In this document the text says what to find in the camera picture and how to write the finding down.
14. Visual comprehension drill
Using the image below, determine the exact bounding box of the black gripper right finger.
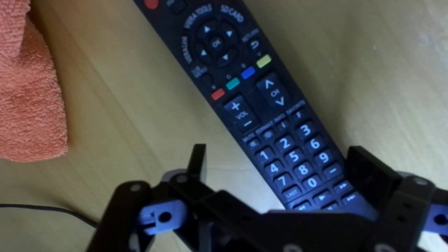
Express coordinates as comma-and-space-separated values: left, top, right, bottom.
345, 145, 448, 252

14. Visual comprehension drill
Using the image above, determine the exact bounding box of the black TV remote control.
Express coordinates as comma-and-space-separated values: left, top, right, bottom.
132, 0, 381, 222

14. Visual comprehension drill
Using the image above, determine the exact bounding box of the thin black cable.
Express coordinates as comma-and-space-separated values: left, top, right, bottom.
0, 202, 102, 230

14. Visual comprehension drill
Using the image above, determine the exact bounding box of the orange towel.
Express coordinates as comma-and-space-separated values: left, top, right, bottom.
0, 0, 70, 164

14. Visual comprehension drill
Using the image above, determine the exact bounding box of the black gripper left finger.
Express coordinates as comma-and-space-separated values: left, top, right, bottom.
86, 143, 305, 252

